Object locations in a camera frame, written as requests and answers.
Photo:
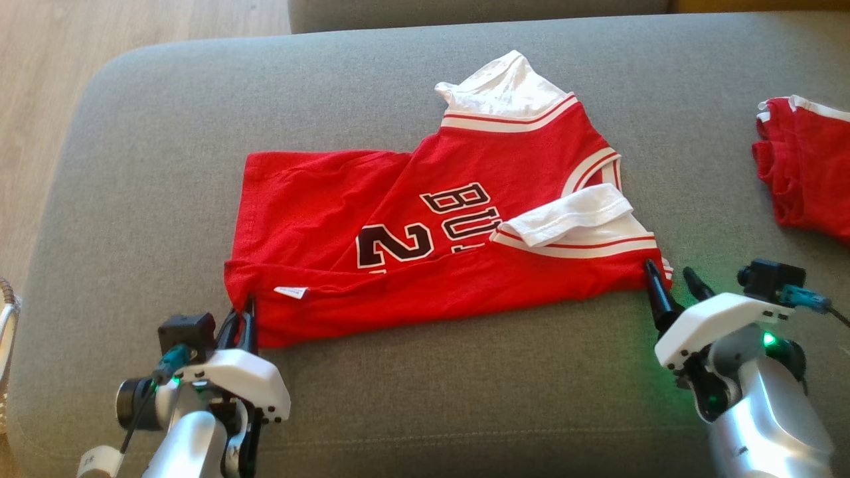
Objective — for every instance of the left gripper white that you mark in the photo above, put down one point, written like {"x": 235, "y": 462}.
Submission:
{"x": 249, "y": 382}

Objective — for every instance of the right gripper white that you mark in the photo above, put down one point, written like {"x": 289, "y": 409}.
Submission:
{"x": 714, "y": 322}

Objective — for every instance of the red Bulls basketball jersey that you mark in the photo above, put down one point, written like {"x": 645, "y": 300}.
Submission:
{"x": 412, "y": 292}

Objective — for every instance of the red shorts with white trim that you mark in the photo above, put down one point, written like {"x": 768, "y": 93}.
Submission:
{"x": 810, "y": 172}

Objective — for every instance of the wide grey sofa chaise cushion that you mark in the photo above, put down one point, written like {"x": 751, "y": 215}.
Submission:
{"x": 431, "y": 411}

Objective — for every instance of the woven laundry basket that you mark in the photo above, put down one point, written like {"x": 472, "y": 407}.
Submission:
{"x": 6, "y": 332}

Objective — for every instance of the grey sofa back cushion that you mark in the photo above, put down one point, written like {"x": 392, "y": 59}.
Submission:
{"x": 465, "y": 13}

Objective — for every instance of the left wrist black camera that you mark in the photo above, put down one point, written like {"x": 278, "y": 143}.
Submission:
{"x": 186, "y": 332}

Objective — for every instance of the wrist black camera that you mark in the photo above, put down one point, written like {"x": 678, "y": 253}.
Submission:
{"x": 770, "y": 279}
{"x": 186, "y": 332}

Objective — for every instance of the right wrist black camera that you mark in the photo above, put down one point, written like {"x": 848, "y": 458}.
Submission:
{"x": 770, "y": 279}

